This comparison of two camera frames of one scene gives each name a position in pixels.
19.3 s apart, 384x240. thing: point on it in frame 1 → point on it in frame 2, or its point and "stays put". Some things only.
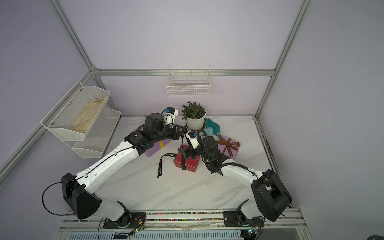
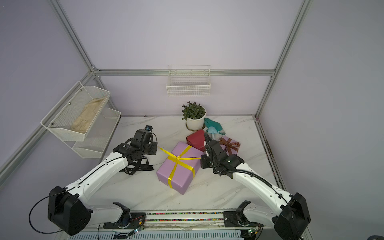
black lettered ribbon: [183, 161] → [134, 165]
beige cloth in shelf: [92, 108] stays put
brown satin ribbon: [229, 145] stays put
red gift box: [191, 164] → [197, 139]
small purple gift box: [229, 147] stays put
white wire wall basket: [186, 80] stays put
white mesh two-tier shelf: [81, 120] stays put
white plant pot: [196, 124] stays put
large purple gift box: [156, 148] → [181, 165]
